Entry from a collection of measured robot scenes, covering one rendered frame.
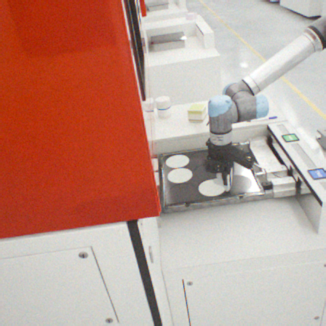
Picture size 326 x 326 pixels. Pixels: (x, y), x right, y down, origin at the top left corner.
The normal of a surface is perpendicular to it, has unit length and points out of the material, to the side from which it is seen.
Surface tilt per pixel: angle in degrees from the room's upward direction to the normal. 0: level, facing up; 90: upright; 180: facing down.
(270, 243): 0
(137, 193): 90
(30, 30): 90
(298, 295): 90
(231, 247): 0
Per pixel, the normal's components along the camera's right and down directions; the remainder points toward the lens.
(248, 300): 0.05, 0.54
